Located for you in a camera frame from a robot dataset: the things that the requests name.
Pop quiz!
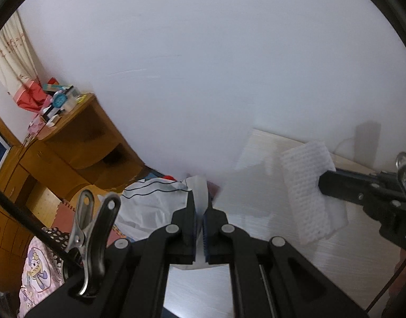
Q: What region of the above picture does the cream floral curtain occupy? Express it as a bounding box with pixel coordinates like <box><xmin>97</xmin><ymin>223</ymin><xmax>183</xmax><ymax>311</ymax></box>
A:
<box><xmin>0</xmin><ymin>11</ymin><xmax>41</xmax><ymax>98</ymax></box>

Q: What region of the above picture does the pink small box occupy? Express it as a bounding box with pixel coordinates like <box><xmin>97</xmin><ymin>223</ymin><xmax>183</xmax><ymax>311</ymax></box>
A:
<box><xmin>27</xmin><ymin>114</ymin><xmax>46</xmax><ymax>140</ymax></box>

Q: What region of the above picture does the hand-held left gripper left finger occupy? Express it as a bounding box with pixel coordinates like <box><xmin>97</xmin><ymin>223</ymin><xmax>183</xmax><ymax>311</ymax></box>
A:
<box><xmin>22</xmin><ymin>190</ymin><xmax>197</xmax><ymax>318</ymax></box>

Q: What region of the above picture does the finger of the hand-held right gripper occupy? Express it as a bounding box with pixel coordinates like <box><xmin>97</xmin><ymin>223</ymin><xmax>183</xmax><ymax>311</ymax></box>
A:
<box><xmin>318</xmin><ymin>169</ymin><xmax>383</xmax><ymax>206</ymax></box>

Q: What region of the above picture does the wooden cabinet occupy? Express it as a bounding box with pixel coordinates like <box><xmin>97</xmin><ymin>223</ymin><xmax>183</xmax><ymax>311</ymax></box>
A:
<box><xmin>0</xmin><ymin>93</ymin><xmax>147</xmax><ymax>274</ymax></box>

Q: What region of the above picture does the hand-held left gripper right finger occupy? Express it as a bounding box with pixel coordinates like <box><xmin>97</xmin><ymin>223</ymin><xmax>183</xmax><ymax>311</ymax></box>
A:
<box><xmin>203</xmin><ymin>199</ymin><xmax>369</xmax><ymax>318</ymax></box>

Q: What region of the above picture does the polka-dot cloth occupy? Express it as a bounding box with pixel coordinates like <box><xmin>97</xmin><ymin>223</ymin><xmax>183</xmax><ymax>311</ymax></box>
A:
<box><xmin>41</xmin><ymin>226</ymin><xmax>86</xmax><ymax>267</ymax></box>

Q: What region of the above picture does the pink cartoon blanket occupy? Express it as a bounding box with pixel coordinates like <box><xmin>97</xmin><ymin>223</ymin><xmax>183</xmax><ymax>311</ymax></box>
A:
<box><xmin>17</xmin><ymin>237</ymin><xmax>65</xmax><ymax>318</ymax></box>

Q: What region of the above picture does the white mesh sponge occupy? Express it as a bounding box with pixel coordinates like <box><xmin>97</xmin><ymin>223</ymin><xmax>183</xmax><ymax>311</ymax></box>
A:
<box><xmin>281</xmin><ymin>141</ymin><xmax>350</xmax><ymax>246</ymax></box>

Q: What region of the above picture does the black cable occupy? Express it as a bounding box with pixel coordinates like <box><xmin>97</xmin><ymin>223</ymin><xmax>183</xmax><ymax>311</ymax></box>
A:
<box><xmin>365</xmin><ymin>260</ymin><xmax>402</xmax><ymax>312</ymax></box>
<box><xmin>0</xmin><ymin>182</ymin><xmax>86</xmax><ymax>270</ymax></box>

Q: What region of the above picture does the printed white plastic bag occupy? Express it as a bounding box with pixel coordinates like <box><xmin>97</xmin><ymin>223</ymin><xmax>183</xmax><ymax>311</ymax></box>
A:
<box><xmin>118</xmin><ymin>176</ymin><xmax>193</xmax><ymax>244</ymax></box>

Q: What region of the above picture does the red bag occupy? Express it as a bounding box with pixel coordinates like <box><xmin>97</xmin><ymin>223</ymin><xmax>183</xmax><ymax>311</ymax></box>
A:
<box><xmin>14</xmin><ymin>79</ymin><xmax>54</xmax><ymax>111</ymax></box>

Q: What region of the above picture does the blue alarm clock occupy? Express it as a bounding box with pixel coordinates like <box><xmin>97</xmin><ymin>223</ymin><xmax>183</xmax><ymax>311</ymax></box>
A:
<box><xmin>52</xmin><ymin>91</ymin><xmax>69</xmax><ymax>108</ymax></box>

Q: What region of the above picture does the metal spring clip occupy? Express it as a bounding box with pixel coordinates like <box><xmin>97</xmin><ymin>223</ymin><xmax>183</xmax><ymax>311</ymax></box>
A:
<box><xmin>396</xmin><ymin>152</ymin><xmax>406</xmax><ymax>222</ymax></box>
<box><xmin>64</xmin><ymin>190</ymin><xmax>121</xmax><ymax>297</ymax></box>

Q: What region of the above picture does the white tissue paper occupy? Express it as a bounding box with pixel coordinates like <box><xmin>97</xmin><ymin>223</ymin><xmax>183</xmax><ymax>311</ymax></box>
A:
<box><xmin>185</xmin><ymin>174</ymin><xmax>220</xmax><ymax>270</ymax></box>

